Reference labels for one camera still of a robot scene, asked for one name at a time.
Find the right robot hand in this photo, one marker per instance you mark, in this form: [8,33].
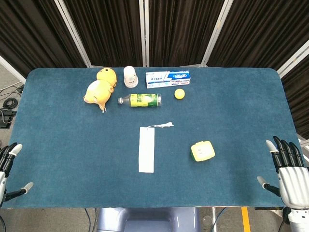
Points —
[293,183]

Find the white paper cup stack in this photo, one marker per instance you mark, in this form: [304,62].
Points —
[130,78]

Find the yellow green small box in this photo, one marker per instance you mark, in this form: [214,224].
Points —
[202,151]

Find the small yellow ball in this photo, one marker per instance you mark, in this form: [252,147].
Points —
[179,94]

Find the pale blue robot base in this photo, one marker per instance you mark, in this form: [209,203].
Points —
[144,220]

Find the dark curtain partition panel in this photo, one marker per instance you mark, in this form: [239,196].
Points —
[260,31]
[108,31]
[183,31]
[29,31]

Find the green-label plastic bottle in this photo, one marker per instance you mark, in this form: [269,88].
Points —
[144,100]

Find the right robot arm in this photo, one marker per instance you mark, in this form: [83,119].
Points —
[298,220]

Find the white bookmark with tassel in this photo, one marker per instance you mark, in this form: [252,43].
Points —
[146,149]

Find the blue table cloth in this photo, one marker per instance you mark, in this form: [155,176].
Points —
[72,145]

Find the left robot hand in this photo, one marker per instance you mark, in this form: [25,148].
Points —
[7,157]

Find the yellow plush pig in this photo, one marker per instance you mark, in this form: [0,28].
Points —
[100,90]

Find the black power adapter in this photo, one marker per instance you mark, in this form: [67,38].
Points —
[5,118]

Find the yellow floor tape strip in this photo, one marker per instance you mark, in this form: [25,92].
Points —
[245,218]

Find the white blue toothpaste box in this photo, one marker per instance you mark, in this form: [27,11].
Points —
[167,79]

